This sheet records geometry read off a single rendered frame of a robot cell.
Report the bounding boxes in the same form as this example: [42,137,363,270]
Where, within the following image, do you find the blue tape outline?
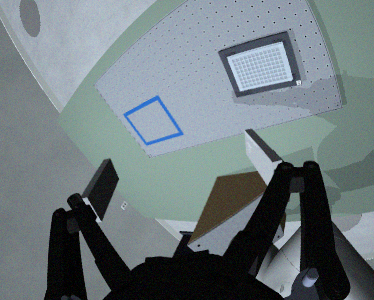
[123,95,184,146]

